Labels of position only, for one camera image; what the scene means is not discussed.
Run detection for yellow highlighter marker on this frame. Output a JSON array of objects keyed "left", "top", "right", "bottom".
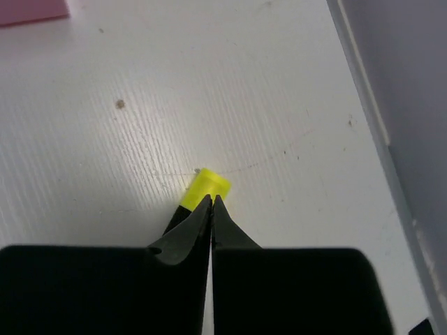
[{"left": 163, "top": 168, "right": 231, "bottom": 234}]

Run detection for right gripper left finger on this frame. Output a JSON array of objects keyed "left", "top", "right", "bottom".
[{"left": 1, "top": 195, "right": 212, "bottom": 334}]

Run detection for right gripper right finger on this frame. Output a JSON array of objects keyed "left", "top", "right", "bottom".
[{"left": 212, "top": 197, "right": 394, "bottom": 334}]

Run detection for red container bin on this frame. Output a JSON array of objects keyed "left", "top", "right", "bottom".
[{"left": 0, "top": 0, "right": 69, "bottom": 27}]

